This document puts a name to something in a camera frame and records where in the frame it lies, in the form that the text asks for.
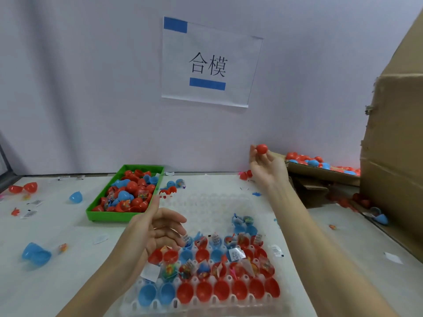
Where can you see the pile of finished eggs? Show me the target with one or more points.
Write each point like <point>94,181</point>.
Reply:
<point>310,159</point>

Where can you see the clear plastic egg tray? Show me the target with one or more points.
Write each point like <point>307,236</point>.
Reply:
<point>211,208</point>

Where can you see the person's left hand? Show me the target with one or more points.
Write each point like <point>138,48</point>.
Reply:
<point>152,237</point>

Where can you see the white paper sign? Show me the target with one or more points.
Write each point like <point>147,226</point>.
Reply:
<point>211,36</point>

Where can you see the grey metal rail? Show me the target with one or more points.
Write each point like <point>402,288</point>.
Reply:
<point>5,171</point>

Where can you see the small white packet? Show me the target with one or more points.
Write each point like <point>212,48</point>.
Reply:
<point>28,213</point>

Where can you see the person's right forearm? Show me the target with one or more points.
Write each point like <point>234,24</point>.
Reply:
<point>324,254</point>

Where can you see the single blue egg half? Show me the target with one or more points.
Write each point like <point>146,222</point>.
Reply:
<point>76,196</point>

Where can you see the blue egg shell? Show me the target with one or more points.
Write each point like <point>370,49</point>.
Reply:
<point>36,253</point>

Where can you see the tall brown cardboard box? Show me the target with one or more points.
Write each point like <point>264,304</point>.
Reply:
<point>396,148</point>

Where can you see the person's left forearm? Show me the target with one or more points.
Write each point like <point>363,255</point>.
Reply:
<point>102,290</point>

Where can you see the small capsule cluster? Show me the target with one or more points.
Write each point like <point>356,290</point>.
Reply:
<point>173,185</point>

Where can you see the small orange toy piece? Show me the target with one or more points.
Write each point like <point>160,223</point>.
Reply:
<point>63,247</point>

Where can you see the person's right hand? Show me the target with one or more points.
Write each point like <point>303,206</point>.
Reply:
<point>269,169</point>

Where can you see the green plastic tray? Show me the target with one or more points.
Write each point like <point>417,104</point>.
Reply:
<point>90,216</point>

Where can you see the cardboard box of capsules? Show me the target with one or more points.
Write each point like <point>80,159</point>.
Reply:
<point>310,188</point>

